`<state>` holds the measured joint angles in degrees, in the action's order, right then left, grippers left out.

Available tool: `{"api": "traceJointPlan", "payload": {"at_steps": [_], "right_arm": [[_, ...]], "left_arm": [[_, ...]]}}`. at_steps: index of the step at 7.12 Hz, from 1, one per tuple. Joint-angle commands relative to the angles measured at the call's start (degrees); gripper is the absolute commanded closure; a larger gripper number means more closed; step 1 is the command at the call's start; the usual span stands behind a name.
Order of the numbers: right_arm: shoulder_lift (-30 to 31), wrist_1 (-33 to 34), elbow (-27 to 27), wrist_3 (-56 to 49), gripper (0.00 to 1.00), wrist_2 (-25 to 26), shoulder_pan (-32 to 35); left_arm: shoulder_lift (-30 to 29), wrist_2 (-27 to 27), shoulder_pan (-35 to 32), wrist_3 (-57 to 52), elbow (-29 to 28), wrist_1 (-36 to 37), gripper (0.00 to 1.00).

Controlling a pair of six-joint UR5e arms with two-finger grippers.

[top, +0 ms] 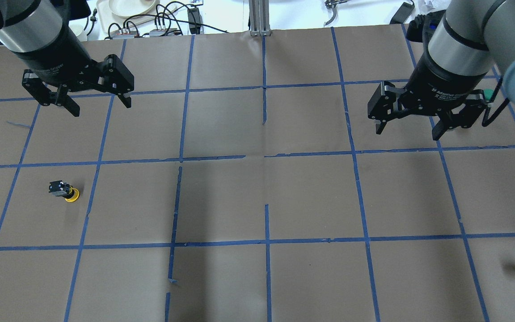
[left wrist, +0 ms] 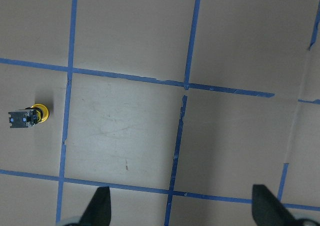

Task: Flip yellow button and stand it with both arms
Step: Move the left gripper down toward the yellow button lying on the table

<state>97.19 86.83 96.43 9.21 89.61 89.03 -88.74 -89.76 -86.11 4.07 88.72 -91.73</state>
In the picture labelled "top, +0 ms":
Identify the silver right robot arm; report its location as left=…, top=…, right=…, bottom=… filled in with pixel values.
left=367, top=0, right=515, bottom=140

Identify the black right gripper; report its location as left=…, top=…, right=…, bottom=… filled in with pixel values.
left=367, top=67, right=489, bottom=141

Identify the aluminium frame post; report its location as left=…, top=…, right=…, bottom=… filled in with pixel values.
left=249, top=0, right=271, bottom=37

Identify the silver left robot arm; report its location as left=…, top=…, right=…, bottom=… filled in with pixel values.
left=0, top=0, right=135, bottom=117

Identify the beige plate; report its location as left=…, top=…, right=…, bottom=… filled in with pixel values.
left=108, top=0, right=157, bottom=18

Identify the black power adapter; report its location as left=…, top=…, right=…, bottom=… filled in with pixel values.
left=187, top=7, right=202, bottom=34

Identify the yellow push button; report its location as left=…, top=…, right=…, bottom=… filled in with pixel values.
left=48, top=181, right=80, bottom=203

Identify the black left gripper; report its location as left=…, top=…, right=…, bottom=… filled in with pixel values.
left=21, top=45, right=135, bottom=118

